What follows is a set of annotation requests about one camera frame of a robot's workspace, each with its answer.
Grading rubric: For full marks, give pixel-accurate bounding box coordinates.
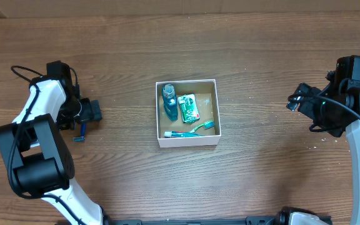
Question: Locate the green toothbrush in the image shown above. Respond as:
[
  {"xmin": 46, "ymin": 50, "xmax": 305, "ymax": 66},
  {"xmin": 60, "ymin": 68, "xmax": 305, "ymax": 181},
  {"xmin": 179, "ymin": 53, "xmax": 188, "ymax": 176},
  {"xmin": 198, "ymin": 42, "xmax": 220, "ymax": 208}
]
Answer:
[{"xmin": 190, "ymin": 120, "xmax": 214, "ymax": 133}]

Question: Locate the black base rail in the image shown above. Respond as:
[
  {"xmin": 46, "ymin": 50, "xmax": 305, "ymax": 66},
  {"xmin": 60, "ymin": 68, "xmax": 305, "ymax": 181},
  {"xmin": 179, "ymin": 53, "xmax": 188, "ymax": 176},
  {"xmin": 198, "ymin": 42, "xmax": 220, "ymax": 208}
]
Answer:
[{"xmin": 102, "ymin": 206, "xmax": 333, "ymax": 225}]

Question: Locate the blue mouthwash bottle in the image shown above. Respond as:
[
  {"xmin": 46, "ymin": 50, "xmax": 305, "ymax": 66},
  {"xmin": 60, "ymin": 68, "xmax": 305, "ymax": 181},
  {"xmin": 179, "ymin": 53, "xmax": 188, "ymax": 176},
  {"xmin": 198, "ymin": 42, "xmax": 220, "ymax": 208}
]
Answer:
[{"xmin": 162, "ymin": 84, "xmax": 178, "ymax": 121}]

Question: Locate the blue pen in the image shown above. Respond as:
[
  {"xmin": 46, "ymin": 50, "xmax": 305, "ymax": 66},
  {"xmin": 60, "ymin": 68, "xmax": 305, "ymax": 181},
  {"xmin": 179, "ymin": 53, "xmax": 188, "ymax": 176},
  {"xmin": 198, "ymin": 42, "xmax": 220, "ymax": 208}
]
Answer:
[{"xmin": 73, "ymin": 123, "xmax": 86, "ymax": 143}]

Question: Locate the green floss pack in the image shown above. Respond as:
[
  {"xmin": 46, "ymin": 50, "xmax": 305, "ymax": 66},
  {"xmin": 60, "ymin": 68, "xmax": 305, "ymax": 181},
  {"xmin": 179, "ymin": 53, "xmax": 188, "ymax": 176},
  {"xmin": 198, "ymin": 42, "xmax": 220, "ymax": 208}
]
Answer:
[{"xmin": 177, "ymin": 94, "xmax": 200, "ymax": 123}]

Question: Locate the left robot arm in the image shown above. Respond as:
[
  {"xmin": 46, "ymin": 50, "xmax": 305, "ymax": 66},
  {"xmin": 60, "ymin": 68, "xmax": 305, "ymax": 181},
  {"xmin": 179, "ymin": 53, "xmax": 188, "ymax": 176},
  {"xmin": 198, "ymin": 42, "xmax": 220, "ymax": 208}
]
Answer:
[{"xmin": 0, "ymin": 61, "xmax": 112, "ymax": 224}]

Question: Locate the teal toothpaste tube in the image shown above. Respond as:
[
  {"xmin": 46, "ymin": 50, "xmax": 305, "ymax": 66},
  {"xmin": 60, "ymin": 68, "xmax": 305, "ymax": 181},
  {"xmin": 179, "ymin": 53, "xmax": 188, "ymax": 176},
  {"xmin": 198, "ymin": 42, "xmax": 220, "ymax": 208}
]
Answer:
[{"xmin": 164, "ymin": 131, "xmax": 201, "ymax": 138}]

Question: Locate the white cardboard box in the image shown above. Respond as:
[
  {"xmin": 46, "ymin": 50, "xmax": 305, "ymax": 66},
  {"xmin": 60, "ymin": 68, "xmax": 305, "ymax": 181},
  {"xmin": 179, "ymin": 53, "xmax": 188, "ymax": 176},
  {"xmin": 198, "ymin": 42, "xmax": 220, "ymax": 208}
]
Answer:
[{"xmin": 156, "ymin": 79, "xmax": 221, "ymax": 148}]

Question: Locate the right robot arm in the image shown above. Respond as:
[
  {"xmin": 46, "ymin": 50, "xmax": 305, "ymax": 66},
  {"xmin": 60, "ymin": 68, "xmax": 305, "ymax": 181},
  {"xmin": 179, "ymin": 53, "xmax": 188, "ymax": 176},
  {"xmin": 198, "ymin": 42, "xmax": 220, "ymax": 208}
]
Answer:
[{"xmin": 286, "ymin": 55, "xmax": 360, "ymax": 224}]

